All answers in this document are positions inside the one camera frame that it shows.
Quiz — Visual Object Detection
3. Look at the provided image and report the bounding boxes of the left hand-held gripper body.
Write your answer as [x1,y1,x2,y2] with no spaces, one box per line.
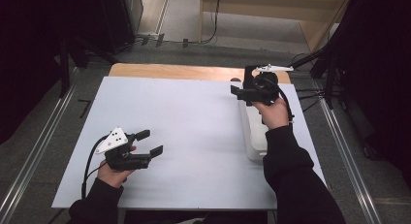
[94,126,153,173]

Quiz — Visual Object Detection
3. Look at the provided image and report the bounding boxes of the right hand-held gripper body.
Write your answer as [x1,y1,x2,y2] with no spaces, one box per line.
[241,63,295,108]

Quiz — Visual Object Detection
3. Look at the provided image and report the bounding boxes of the white oblong plastic container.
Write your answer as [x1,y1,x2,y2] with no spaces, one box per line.
[237,99,270,163]

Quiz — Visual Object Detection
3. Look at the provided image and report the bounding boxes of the person's left hand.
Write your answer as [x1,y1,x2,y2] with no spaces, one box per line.
[96,144,139,190]

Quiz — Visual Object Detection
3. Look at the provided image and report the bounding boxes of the person's right hand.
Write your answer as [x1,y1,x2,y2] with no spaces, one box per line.
[251,96,291,131]

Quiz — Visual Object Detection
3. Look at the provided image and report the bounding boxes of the white board table cover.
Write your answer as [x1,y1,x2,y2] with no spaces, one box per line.
[51,76,328,211]

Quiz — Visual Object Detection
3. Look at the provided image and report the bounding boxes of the wooden table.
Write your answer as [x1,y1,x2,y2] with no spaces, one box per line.
[108,62,292,85]

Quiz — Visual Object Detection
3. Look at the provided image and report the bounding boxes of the black metal stand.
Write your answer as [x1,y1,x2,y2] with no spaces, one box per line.
[282,45,339,111]

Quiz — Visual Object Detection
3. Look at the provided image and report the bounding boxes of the black cabinet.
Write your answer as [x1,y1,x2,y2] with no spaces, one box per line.
[96,0,144,55]

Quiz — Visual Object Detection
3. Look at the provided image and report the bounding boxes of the dark curtain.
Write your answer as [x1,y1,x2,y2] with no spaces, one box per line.
[0,0,109,144]
[323,0,411,187]

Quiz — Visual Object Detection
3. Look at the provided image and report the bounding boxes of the right hand-held gripper black cable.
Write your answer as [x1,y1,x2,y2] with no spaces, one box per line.
[271,76,296,125]

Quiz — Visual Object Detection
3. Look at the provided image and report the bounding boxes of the hand-held gripper black cable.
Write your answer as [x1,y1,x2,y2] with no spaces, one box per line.
[80,134,110,201]
[271,76,296,125]

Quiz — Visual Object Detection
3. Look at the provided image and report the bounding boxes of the left hand-held gripper black cable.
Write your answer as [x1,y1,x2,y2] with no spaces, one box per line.
[80,134,110,201]

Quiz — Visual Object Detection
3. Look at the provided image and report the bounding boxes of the black floor cables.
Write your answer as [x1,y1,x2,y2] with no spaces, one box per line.
[295,85,326,113]

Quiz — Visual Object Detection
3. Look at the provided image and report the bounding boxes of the black hanging cable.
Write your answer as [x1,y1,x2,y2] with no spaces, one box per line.
[189,0,223,46]

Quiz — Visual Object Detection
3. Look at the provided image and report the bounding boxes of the light wooden shelf frame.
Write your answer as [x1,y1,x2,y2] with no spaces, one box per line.
[198,0,355,54]

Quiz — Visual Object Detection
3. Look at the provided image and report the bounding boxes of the metal floor rail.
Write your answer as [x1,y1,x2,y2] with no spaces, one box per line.
[0,83,79,224]
[317,95,384,224]

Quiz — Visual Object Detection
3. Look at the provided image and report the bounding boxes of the black floor bracket pair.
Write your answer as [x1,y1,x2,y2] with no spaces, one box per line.
[139,32,166,48]

